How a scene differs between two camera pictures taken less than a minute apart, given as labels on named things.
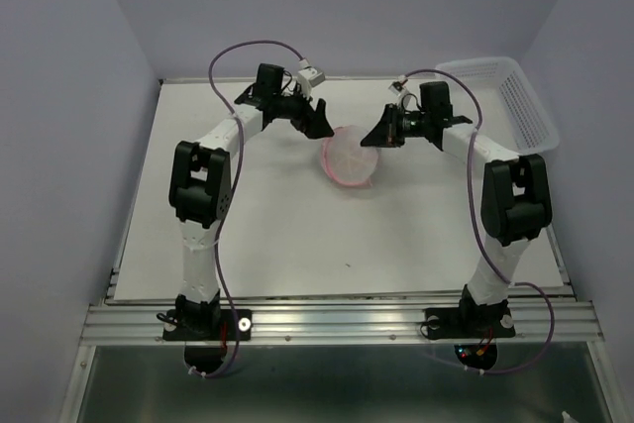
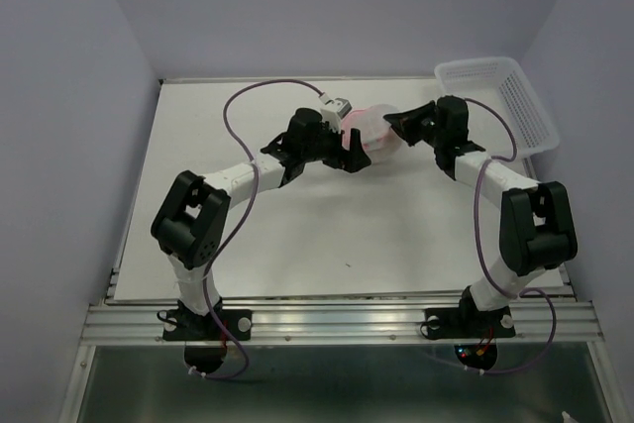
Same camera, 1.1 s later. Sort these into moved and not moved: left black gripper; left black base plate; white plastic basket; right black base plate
Moved: left black gripper
Not moved: white plastic basket; left black base plate; right black base plate
